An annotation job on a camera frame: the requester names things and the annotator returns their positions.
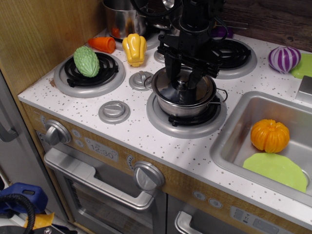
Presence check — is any burner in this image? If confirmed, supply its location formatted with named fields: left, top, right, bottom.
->
left=146, top=93, right=227, bottom=139
left=54, top=52, right=125, bottom=98
left=212, top=39, right=257, bottom=79
left=103, top=26, right=165, bottom=51

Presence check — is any back right burner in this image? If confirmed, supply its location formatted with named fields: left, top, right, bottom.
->
left=212, top=39, right=257, bottom=79

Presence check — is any green plate in sink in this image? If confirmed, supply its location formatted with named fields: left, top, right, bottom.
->
left=243, top=153, right=308, bottom=193

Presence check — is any silver stove knob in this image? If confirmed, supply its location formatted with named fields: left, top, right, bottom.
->
left=98, top=100, right=131, bottom=124
left=129, top=71, right=154, bottom=91
left=153, top=49, right=165, bottom=65

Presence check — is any steel ladle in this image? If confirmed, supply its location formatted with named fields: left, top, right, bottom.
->
left=162, top=0, right=180, bottom=10

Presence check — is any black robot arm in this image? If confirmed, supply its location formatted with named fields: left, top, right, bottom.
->
left=131, top=0, right=225, bottom=89

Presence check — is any tall steel stock pot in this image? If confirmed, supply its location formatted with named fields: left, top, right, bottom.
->
left=103, top=0, right=147, bottom=39

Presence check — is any black braided cable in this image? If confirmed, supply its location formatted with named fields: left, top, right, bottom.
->
left=0, top=194, right=37, bottom=234

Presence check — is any orange toy carrot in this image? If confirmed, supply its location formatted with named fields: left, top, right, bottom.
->
left=87, top=37, right=116, bottom=54

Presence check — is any front right burner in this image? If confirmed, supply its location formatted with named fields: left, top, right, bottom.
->
left=146, top=93, right=227, bottom=139

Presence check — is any silver faucet base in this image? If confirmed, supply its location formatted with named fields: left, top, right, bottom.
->
left=295, top=76, right=312, bottom=104

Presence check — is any yellow toy bell pepper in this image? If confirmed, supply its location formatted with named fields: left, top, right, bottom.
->
left=122, top=33, right=147, bottom=67

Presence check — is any purple toy cup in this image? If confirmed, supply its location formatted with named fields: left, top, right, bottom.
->
left=211, top=26, right=234, bottom=38

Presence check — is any silver stove knob back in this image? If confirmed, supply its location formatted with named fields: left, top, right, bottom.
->
left=153, top=49, right=165, bottom=65

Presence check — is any front left burner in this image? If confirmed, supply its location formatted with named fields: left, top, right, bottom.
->
left=54, top=52, right=125, bottom=98

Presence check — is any oven door handle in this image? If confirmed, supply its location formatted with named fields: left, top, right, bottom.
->
left=44, top=148, right=155, bottom=213

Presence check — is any green toy bitter gourd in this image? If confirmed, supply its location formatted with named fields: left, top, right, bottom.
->
left=74, top=46, right=100, bottom=78

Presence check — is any green plate at right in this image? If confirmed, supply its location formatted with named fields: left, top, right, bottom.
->
left=290, top=54, right=312, bottom=79

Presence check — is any purple striped toy onion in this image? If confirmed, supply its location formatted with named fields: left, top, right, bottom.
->
left=268, top=46, right=301, bottom=74

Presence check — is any silver stove knob front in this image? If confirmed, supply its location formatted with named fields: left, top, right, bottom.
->
left=98, top=100, right=131, bottom=124

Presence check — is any oven dial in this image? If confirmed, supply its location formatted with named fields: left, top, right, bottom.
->
left=38, top=119, right=72, bottom=146
left=133, top=160, right=165, bottom=191

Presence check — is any blue clamp tool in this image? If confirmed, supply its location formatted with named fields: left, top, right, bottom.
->
left=0, top=183, right=48, bottom=215

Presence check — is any small steel pot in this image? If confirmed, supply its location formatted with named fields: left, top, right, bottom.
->
left=144, top=70, right=228, bottom=118

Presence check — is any orange toy pumpkin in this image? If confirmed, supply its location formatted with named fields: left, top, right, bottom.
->
left=250, top=119, right=290, bottom=153

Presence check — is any right oven dial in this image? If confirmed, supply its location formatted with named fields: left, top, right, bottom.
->
left=133, top=160, right=165, bottom=191

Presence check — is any left oven dial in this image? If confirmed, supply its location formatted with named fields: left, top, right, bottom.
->
left=38, top=119, right=72, bottom=146

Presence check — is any back left burner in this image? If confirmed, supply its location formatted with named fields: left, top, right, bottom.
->
left=103, top=26, right=165, bottom=51

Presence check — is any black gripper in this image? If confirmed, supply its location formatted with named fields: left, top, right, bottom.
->
left=157, top=31, right=223, bottom=90

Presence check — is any steel sink basin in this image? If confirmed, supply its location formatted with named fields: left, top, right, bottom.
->
left=210, top=91, right=312, bottom=206

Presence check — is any steel pot lid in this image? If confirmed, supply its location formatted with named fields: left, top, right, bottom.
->
left=152, top=66, right=216, bottom=106

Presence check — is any silver stove knob middle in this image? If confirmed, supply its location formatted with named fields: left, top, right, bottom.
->
left=129, top=71, right=154, bottom=91

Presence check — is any oven clock display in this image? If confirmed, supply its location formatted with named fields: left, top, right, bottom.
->
left=84, top=137, right=119, bottom=162

